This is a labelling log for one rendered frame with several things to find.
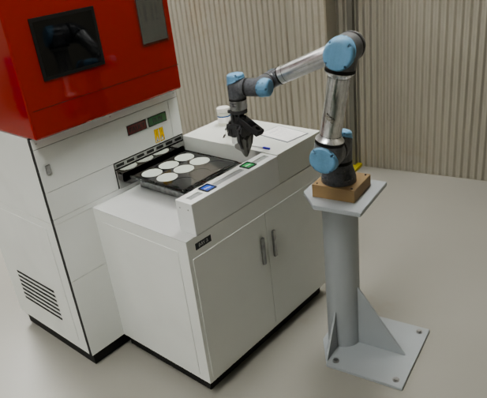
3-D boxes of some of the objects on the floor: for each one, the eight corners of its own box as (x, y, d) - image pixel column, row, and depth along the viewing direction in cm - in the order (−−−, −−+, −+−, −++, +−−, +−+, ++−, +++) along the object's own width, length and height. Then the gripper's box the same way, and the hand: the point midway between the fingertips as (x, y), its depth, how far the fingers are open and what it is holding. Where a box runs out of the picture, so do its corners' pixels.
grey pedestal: (429, 332, 280) (436, 182, 245) (402, 391, 248) (405, 229, 212) (334, 306, 307) (327, 168, 271) (297, 357, 274) (285, 208, 238)
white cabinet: (126, 347, 295) (91, 208, 260) (245, 260, 358) (230, 140, 323) (215, 399, 255) (188, 245, 220) (331, 293, 318) (324, 159, 283)
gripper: (237, 105, 244) (242, 151, 253) (222, 110, 238) (229, 158, 247) (252, 107, 238) (256, 154, 247) (237, 113, 232) (243, 161, 242)
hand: (247, 154), depth 245 cm, fingers closed
